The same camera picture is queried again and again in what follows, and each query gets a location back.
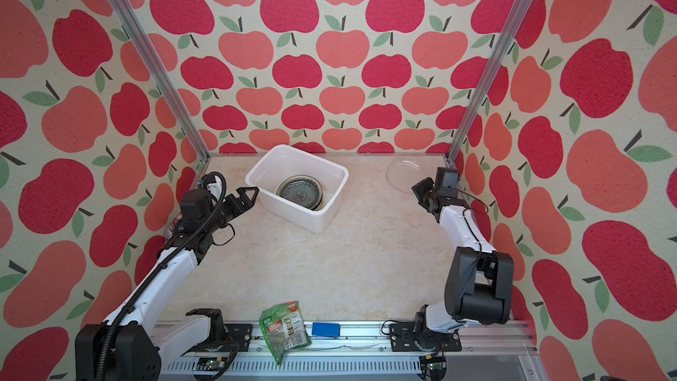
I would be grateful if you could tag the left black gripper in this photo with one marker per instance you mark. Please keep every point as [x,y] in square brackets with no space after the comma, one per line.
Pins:
[247,202]

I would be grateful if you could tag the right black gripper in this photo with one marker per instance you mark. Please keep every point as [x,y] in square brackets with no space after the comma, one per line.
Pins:
[421,189]

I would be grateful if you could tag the clear glass plate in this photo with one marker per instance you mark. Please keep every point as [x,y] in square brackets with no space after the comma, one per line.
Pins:
[403,174]

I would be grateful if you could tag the smoky translucent glass plate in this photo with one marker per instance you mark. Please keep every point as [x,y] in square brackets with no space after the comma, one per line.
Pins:
[305,191]

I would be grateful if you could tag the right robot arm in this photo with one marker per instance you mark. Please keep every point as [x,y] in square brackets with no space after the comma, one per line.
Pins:
[478,289]

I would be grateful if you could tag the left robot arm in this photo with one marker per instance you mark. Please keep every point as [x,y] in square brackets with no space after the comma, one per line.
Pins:
[126,345]

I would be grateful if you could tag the white plastic bin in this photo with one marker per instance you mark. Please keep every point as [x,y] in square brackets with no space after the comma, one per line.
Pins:
[281,163]

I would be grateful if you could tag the purple candy wrapper packet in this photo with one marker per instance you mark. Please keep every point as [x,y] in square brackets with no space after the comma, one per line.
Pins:
[172,226]

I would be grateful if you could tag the green snack packet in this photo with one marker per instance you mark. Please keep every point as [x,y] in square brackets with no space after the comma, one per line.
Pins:
[283,329]

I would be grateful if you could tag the blue box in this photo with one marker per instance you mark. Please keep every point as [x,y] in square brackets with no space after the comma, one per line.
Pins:
[325,330]

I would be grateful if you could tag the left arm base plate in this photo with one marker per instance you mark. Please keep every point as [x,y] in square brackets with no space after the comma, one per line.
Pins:
[226,338]

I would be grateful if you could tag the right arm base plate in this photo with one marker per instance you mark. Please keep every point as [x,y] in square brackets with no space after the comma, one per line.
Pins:
[406,336]

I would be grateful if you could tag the front aluminium rail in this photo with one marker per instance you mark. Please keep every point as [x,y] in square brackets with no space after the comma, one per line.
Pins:
[503,352]

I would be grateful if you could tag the right aluminium frame post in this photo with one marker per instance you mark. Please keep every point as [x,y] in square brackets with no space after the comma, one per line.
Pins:
[505,39]

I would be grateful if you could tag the aluminium frame post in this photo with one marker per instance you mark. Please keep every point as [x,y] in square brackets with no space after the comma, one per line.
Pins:
[151,59]
[505,39]

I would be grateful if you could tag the left aluminium frame post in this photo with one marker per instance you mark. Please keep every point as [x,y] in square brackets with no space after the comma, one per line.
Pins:
[151,59]

